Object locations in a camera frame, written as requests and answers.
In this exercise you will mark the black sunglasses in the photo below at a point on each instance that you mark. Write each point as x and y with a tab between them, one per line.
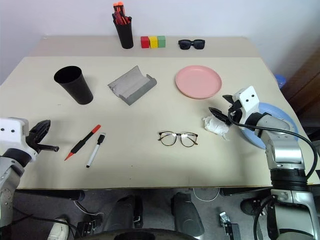
186	44

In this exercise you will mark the metal caster bracket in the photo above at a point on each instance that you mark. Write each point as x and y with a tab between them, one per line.
226	221

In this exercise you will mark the green block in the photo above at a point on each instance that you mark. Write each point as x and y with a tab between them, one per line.
162	41

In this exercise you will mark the blue round container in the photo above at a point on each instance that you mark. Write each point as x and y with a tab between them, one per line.
280	80

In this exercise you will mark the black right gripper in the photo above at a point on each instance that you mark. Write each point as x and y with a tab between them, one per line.
237	115

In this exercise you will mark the brown wooden furniture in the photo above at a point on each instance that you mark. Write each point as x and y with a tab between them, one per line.
305	80

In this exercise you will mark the pink plate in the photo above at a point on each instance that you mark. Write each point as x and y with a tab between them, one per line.
198	81

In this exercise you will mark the dark shoe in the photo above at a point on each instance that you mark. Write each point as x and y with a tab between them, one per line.
250	206

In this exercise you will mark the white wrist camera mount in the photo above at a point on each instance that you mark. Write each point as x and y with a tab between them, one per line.
247	100
12	135

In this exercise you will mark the dark rounded shape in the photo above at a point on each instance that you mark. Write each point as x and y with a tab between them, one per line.
125	212
186	212

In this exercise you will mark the black pen holder cup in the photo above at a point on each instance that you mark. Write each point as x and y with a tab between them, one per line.
125	36

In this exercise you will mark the tortoiseshell round eyeglasses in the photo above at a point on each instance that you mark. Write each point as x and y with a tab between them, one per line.
178	135

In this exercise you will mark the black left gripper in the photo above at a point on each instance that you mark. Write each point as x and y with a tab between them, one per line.
33	143

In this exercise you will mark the empty black cup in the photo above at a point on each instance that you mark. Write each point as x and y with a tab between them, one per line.
77	90

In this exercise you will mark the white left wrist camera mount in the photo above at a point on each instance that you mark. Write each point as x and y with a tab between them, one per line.
12	135

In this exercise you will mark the crumpled white tissue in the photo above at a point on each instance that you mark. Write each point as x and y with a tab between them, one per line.
216	126

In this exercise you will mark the red block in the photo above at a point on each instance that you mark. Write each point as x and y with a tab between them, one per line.
145	42

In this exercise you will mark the white shoe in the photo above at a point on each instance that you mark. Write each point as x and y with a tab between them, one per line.
58	230

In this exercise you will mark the black table frame bar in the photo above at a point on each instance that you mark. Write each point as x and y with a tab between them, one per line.
245	192
50	194

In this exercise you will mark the blue plate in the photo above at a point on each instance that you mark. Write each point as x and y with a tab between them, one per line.
280	110

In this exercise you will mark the black box on floor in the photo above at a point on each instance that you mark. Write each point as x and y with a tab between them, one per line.
87	227

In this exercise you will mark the long red black pen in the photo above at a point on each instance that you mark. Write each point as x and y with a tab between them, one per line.
81	143

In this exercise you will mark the white marker black cap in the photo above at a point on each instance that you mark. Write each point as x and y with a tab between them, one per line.
95	151

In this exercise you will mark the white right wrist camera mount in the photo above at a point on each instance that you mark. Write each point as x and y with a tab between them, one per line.
247	100

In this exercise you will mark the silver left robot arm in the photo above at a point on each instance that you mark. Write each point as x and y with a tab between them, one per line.
7	190

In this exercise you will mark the grey open glasses case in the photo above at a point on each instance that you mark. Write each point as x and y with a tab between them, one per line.
131	85

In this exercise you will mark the red and black pen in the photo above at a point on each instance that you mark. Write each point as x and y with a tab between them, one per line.
127	20

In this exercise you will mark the yellow block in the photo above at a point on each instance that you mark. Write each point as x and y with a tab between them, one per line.
153	42

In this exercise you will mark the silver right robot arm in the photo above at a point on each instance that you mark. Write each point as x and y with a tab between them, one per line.
285	150

